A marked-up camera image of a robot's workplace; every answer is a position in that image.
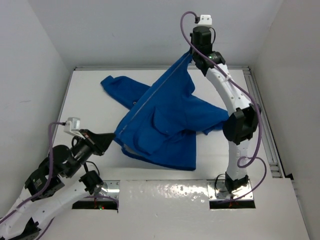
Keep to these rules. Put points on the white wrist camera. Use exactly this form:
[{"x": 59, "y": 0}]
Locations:
[
  {"x": 204, "y": 20},
  {"x": 72, "y": 127}
]

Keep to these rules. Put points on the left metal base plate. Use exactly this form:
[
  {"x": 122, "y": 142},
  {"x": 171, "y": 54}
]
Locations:
[{"x": 109, "y": 191}]

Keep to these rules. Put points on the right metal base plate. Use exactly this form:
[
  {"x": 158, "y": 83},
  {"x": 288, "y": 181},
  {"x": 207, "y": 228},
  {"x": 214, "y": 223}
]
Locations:
[{"x": 217, "y": 191}]

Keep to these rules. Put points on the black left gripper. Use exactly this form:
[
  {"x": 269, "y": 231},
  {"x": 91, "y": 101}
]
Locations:
[{"x": 100, "y": 142}]

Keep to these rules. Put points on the metal base plate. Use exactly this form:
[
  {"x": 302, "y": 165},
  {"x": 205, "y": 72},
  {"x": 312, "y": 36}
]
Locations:
[
  {"x": 109, "y": 191},
  {"x": 217, "y": 191}
]

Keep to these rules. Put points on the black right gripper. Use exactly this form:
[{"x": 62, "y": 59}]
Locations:
[{"x": 192, "y": 34}]

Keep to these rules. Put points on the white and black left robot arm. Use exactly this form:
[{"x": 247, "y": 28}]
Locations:
[{"x": 44, "y": 195}]

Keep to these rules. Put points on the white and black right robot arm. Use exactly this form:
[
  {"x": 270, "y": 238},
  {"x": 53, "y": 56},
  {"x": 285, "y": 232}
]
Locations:
[{"x": 243, "y": 116}]

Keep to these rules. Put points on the blue zip-up jacket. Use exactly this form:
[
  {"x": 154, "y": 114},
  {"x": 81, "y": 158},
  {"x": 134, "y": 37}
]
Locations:
[{"x": 163, "y": 118}]

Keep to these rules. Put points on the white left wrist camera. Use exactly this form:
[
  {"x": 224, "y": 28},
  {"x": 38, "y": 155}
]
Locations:
[{"x": 72, "y": 127}]

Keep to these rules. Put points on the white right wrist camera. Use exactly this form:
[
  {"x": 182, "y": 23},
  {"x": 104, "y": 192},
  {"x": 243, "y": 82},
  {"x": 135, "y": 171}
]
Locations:
[{"x": 204, "y": 20}]

